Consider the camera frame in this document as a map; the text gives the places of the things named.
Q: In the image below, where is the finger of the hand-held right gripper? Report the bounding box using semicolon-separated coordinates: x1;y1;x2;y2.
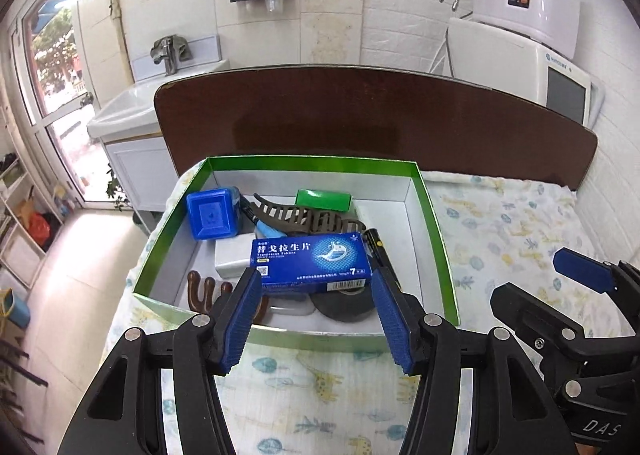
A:
553;247;640;296
490;282;640;378

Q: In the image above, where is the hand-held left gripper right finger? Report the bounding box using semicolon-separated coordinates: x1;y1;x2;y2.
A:
369;266;576;455

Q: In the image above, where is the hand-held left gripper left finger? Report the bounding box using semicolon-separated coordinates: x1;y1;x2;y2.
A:
57;267;264;455

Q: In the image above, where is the black tape roll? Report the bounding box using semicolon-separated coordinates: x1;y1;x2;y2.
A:
311;280;382;324

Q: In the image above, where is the brown wooden massager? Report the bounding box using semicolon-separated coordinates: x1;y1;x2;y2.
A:
186;271;271;322

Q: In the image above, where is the white charger adapter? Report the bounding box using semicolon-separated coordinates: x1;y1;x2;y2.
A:
214;236;256;281

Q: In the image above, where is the white-capped black marker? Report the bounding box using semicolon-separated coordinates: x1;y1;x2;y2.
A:
362;228;401;292

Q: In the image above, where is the blue medicine box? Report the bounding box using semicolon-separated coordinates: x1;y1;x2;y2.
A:
250;232;373;294

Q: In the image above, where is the green cardboard box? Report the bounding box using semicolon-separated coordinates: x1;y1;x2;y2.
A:
132;156;460;351

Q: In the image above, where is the blue-capped black marker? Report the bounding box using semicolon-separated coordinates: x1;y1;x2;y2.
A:
239;199;261;231

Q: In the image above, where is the blue plastic container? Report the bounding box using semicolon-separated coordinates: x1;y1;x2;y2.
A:
186;188;241;241

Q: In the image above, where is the grey-brown hair claw clip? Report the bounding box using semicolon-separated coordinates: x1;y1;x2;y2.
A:
252;192;366;237

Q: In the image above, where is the small green box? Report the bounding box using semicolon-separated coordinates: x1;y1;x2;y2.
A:
295;189;352;212

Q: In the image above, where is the giraffe printed blanket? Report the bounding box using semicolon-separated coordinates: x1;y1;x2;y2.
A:
102;170;616;455

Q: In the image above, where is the white sink cabinet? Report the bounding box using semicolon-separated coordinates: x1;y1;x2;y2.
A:
102;135;177;212

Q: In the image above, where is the green potted plant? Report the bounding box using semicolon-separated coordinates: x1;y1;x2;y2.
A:
105;162;133;209

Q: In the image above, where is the dark brown wooden headboard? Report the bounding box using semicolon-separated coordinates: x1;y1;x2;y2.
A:
154;64;599;191

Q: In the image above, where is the white appliance with screen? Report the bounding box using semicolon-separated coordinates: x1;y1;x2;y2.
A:
445;16;606;127

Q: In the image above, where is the red bag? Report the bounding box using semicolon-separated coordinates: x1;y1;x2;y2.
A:
27;212;52;247

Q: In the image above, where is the blue bin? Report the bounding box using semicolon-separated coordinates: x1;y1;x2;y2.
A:
0;287;31;329

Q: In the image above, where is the white sink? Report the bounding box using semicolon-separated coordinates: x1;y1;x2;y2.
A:
87;58;231;141

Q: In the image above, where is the storage shelf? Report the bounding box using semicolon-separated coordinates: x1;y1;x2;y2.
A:
0;150;66;286

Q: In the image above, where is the metal faucet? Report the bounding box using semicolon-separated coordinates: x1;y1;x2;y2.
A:
151;34;192;76

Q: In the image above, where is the glass door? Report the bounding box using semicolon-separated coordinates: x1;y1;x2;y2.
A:
10;0;117;207

